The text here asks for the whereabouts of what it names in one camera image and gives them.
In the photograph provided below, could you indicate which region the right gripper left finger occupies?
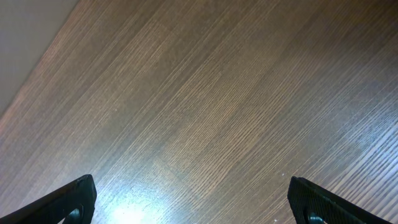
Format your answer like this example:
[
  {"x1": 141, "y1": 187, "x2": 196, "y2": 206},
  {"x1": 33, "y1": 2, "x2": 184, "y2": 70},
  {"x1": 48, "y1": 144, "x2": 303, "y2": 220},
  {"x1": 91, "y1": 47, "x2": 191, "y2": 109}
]
[{"x1": 1, "y1": 174, "x2": 97, "y2": 224}]

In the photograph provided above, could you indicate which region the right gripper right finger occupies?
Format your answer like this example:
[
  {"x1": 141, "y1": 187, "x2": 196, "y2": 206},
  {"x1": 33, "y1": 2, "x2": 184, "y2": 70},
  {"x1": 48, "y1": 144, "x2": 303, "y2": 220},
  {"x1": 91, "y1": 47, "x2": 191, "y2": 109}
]
[{"x1": 287, "y1": 176, "x2": 391, "y2": 224}]

